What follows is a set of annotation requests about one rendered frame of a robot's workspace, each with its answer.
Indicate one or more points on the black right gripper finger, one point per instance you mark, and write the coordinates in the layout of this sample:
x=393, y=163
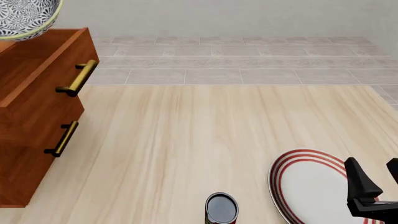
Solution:
x=395, y=168
x=360, y=182

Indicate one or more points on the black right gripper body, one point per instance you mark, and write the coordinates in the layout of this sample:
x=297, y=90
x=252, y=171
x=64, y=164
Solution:
x=379, y=211

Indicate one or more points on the wooden cabinet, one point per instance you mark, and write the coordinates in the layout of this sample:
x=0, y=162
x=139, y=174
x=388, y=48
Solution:
x=18, y=182

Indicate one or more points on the black white patterned bowl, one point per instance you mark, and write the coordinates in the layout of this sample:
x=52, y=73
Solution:
x=21, y=16

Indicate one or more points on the white plate with red rings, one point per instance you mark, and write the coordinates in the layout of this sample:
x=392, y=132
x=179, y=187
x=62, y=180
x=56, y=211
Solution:
x=311, y=186

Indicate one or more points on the dark tin with printed label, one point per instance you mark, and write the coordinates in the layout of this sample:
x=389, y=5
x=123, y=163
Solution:
x=221, y=206

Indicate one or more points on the closed wooden drawer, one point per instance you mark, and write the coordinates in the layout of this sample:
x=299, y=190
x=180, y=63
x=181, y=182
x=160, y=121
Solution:
x=31, y=127

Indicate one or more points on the open wooden drawer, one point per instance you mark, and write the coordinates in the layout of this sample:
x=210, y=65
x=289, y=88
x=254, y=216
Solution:
x=40, y=77

